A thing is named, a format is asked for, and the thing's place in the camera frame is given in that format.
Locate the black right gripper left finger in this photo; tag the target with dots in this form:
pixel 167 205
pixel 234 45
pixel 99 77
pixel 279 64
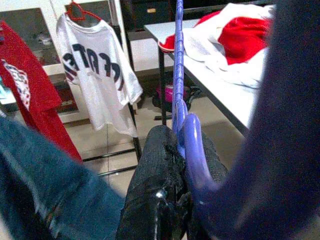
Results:
pixel 155 175

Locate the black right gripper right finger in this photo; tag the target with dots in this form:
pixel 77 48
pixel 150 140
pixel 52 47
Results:
pixel 216 167

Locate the purple plastic hanger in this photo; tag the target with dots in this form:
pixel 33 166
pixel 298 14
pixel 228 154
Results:
pixel 192 150

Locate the blue denim jacket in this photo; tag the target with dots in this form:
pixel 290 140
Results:
pixel 50 175

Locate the red plastic hanger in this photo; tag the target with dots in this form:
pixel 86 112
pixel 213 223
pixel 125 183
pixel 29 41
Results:
pixel 75 17

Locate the white table with black legs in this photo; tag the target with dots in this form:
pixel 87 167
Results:
pixel 225 95

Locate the pink and black bag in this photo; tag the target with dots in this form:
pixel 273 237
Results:
pixel 167 91

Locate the white t-shirt with dark print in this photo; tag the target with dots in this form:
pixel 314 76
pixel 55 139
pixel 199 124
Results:
pixel 100 87

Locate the white crumpled garment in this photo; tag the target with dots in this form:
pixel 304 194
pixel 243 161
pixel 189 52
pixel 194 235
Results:
pixel 197 45

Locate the red and white garment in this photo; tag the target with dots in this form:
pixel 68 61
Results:
pixel 240 40

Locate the red printed t-shirt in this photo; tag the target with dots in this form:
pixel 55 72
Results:
pixel 37 100

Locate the white cabinet with glass doors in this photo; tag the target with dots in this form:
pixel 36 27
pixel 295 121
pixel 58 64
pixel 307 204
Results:
pixel 50 68

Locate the black cabinet with label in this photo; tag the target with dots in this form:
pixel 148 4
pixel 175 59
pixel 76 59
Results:
pixel 145 15

